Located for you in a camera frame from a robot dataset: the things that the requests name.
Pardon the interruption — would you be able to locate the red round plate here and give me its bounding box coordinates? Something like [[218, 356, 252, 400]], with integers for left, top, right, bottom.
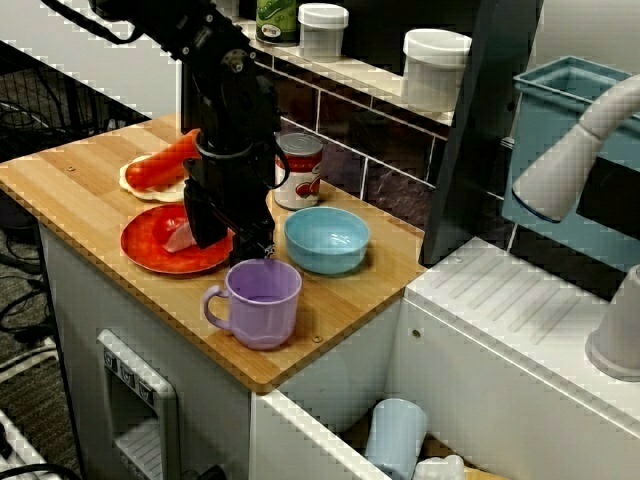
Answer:
[[120, 202, 236, 274]]

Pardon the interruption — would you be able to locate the red toy sausage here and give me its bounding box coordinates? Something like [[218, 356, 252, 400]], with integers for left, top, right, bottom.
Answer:
[[124, 127, 201, 192]]

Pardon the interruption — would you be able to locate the tomato soup can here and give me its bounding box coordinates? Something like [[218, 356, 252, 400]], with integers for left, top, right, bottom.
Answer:
[[273, 131, 325, 210]]

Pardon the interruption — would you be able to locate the white toy kitchen cabinet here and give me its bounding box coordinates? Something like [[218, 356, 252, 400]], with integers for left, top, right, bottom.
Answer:
[[37, 219, 640, 480]]

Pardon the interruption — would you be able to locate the purple plastic mug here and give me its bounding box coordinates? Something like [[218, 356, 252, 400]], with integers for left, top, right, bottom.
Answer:
[[201, 257, 304, 351]]

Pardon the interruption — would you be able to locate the small white lidded jar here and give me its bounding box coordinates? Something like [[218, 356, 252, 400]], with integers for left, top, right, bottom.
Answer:
[[297, 2, 350, 62]]

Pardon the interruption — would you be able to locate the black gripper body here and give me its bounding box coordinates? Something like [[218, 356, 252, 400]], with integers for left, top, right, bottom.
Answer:
[[181, 143, 277, 232]]

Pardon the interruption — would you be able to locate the white scalloped toy dough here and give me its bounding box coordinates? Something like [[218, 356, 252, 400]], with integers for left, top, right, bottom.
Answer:
[[118, 162, 187, 204]]

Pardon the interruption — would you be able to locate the green labelled can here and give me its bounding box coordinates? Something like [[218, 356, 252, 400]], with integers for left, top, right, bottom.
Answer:
[[255, 0, 301, 47]]

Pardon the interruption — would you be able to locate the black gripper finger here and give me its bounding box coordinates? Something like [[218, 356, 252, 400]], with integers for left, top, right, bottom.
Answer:
[[228, 228, 276, 263], [182, 191, 237, 251]]

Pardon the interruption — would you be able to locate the large white lidded jar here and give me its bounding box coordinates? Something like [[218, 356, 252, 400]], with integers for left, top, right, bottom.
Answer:
[[401, 27, 473, 112]]

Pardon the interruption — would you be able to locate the white crumpled object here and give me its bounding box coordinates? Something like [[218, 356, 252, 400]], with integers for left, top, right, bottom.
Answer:
[[413, 453, 469, 480]]

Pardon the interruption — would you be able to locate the blue plastic dish bin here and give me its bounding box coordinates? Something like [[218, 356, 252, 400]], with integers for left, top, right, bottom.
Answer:
[[501, 54, 640, 274]]

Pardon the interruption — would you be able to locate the light blue bowl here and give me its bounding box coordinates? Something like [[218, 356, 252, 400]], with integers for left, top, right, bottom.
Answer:
[[283, 206, 372, 275]]

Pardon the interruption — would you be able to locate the light blue plastic cup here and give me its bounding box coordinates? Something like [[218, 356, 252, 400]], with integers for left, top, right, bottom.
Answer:
[[363, 397, 430, 480]]

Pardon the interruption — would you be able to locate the grey toy faucet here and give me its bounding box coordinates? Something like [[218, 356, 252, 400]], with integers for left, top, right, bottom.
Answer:
[[511, 73, 640, 382]]

